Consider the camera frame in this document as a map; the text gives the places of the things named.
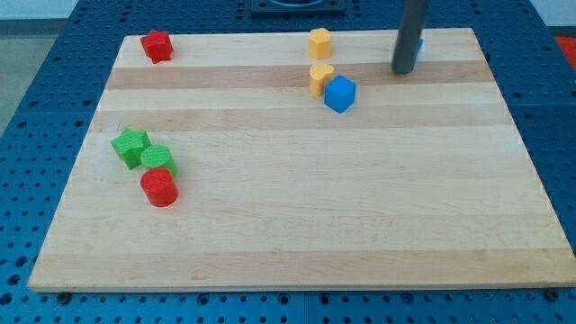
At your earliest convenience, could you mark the yellow hexagon block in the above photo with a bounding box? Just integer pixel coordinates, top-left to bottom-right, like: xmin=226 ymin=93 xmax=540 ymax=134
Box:
xmin=308 ymin=28 xmax=332 ymax=59

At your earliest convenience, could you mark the wooden board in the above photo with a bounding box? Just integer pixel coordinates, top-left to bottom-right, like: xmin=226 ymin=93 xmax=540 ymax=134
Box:
xmin=28 ymin=28 xmax=575 ymax=293

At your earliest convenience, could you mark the blue cube block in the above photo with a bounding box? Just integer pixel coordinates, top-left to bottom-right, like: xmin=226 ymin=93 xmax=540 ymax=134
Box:
xmin=324 ymin=75 xmax=356 ymax=113

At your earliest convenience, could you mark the yellow heart block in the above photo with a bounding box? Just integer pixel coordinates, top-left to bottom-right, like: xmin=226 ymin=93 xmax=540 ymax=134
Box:
xmin=309 ymin=64 xmax=335 ymax=96

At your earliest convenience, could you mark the red cylinder block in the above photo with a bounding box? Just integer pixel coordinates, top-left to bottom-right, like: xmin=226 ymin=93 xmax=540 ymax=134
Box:
xmin=140 ymin=167 xmax=179 ymax=207

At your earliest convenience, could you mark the green cylinder block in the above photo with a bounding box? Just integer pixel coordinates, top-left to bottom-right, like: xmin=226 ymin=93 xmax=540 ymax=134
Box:
xmin=140 ymin=145 xmax=178 ymax=176

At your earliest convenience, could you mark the green star block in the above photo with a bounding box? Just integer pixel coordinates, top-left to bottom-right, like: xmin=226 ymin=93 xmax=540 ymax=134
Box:
xmin=111 ymin=129 xmax=151 ymax=169

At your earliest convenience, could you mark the red star block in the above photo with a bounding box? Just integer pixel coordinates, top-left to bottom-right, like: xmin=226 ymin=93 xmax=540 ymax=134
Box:
xmin=140 ymin=30 xmax=173 ymax=64

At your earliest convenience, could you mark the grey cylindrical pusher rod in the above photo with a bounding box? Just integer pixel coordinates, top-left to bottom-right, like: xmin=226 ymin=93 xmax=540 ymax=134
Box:
xmin=391 ymin=0 xmax=429 ymax=75

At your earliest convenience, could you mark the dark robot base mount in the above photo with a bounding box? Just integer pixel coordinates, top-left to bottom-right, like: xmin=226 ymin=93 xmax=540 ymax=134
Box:
xmin=248 ymin=0 xmax=347 ymax=16

